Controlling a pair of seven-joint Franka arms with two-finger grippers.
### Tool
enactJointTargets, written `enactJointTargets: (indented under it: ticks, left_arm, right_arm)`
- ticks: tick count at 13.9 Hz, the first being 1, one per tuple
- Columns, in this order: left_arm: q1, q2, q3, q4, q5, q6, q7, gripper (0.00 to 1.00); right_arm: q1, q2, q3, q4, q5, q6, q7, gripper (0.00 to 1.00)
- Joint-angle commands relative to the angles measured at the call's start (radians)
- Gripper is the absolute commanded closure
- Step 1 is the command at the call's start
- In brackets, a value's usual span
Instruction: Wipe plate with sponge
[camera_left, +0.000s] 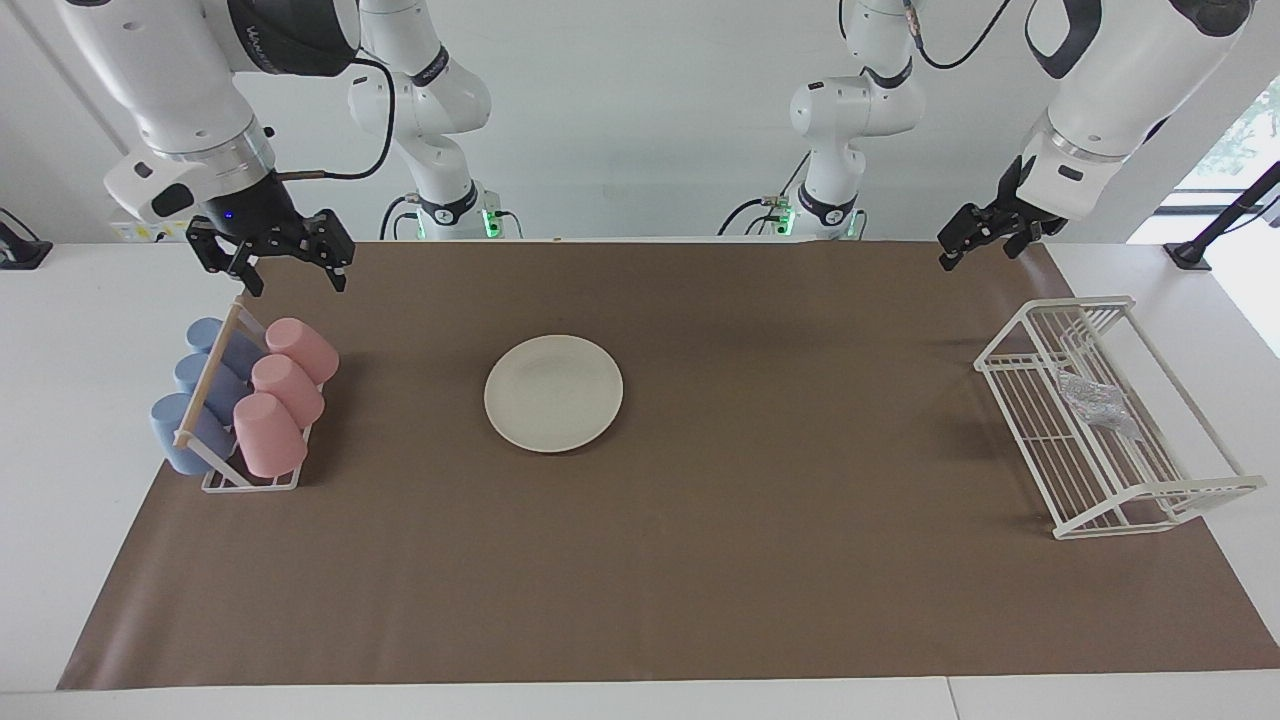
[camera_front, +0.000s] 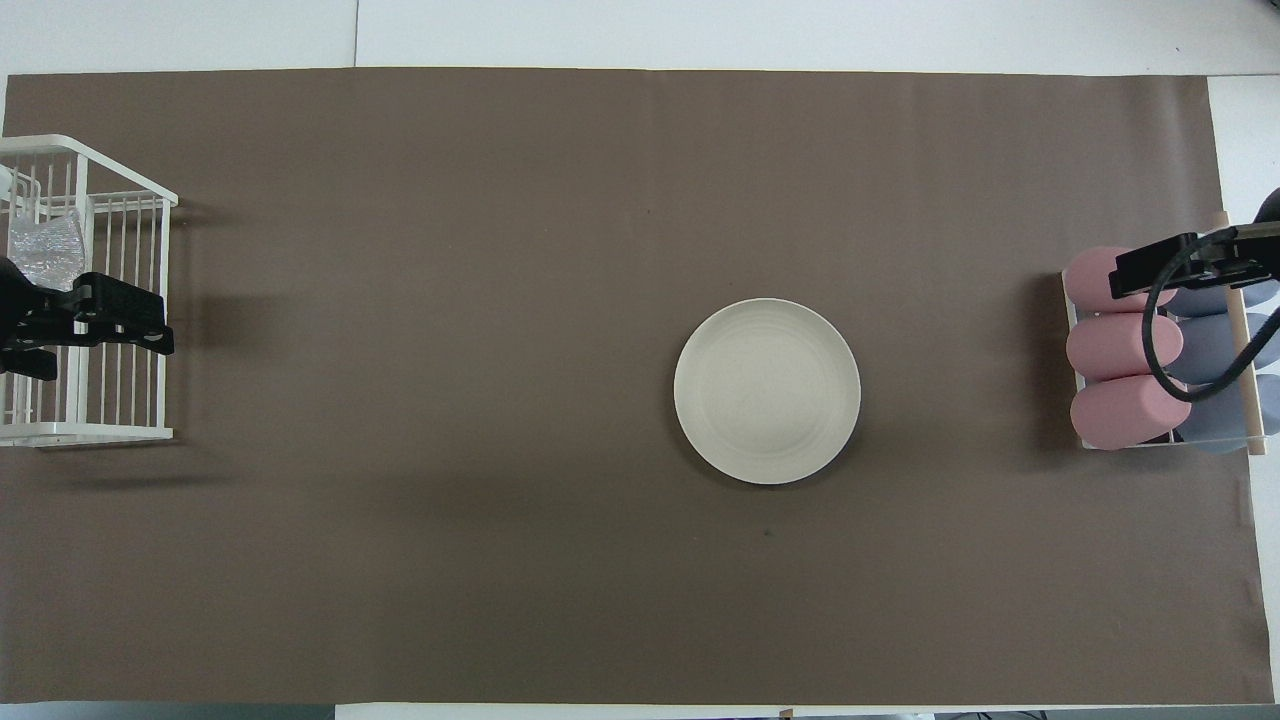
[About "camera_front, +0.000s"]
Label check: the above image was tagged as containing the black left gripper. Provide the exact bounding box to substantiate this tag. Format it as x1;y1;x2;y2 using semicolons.
0;256;175;381

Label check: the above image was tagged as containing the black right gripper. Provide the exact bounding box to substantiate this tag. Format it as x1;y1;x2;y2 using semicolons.
1110;188;1280;300

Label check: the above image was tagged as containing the silver mesh sponge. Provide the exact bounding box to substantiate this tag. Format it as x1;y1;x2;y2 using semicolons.
8;208;86;293

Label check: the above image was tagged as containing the cream round plate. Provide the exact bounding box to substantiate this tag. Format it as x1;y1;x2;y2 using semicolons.
673;298;862;487

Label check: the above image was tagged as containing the pink cup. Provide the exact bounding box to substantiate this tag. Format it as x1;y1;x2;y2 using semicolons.
1066;313;1184;382
1063;247;1181;313
1070;374;1193;451

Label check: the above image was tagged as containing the blue cup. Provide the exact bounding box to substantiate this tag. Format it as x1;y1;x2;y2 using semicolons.
1165;278;1280;317
1175;313;1280;386
1178;374;1280;454

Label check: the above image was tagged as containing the cup rack with wooden rod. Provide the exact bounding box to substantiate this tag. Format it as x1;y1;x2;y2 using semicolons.
1060;210;1273;458

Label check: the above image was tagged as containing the brown table mat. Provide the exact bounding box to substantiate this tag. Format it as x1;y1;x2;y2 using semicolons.
0;67;1273;706

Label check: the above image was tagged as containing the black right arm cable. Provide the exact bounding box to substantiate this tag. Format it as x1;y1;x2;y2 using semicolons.
1143;225;1280;404

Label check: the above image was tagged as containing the white wire dish rack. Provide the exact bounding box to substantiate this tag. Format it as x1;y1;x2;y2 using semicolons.
0;135;179;448

